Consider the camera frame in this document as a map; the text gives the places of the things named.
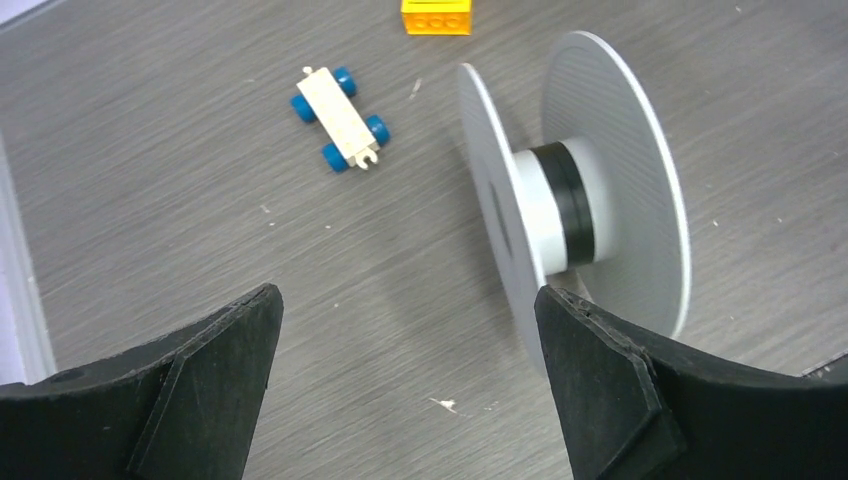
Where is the grey cable spool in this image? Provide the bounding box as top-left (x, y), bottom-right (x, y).
top-left (457, 31), bottom-right (692, 370)

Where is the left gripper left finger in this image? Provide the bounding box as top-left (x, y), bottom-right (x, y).
top-left (1, 283), bottom-right (284, 479)

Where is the yellow toy brick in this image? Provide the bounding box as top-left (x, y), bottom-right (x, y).
top-left (400, 0), bottom-right (472, 36)

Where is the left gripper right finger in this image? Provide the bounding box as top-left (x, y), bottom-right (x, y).
top-left (535, 286), bottom-right (847, 479)

